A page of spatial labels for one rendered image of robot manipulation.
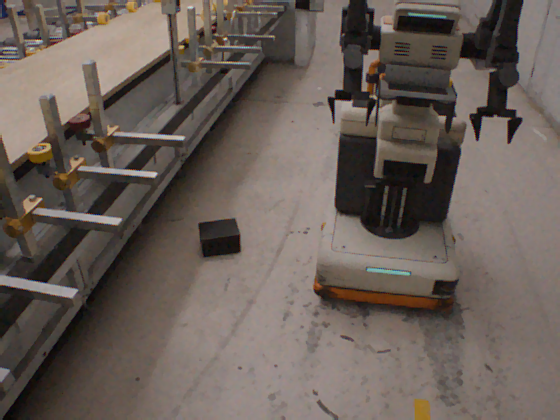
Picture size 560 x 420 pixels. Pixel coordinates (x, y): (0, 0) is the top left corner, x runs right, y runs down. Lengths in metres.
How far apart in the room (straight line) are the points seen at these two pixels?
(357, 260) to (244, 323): 0.56
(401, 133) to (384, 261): 0.57
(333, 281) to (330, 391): 0.48
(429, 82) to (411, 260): 0.77
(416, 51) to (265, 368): 1.31
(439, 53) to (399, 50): 0.13
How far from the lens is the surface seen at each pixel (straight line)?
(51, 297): 1.18
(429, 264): 2.06
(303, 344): 2.03
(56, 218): 1.38
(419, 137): 1.78
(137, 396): 1.94
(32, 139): 1.76
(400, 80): 1.67
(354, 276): 2.05
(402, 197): 2.13
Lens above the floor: 1.55
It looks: 33 degrees down
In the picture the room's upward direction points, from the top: straight up
